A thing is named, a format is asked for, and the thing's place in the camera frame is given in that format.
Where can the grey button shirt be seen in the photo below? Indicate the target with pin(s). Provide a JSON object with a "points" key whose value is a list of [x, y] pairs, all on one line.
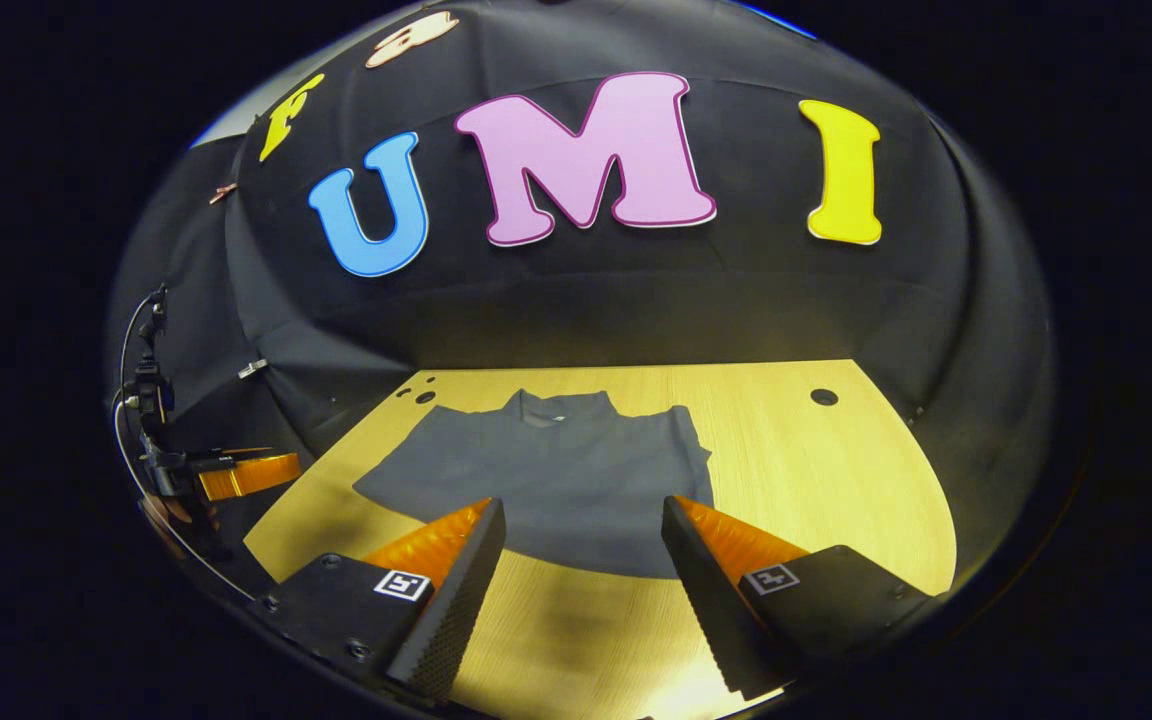
{"points": [[556, 480]]}

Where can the white clip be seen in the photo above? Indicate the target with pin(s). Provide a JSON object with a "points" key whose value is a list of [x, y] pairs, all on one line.
{"points": [[253, 369]]}

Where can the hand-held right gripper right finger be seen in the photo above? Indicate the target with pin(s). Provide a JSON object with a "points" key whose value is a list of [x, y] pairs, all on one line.
{"points": [[711, 600]]}

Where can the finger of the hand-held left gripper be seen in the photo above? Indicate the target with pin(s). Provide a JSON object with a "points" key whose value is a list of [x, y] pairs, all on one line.
{"points": [[251, 473]]}

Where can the copper spring clamp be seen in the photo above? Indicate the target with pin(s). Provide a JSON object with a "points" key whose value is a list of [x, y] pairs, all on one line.
{"points": [[223, 192]]}

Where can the black backdrop cloth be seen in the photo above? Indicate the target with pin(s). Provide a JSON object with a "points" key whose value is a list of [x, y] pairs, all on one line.
{"points": [[686, 300]]}

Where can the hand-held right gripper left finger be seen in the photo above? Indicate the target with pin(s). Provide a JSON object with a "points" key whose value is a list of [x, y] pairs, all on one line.
{"points": [[451, 600]]}

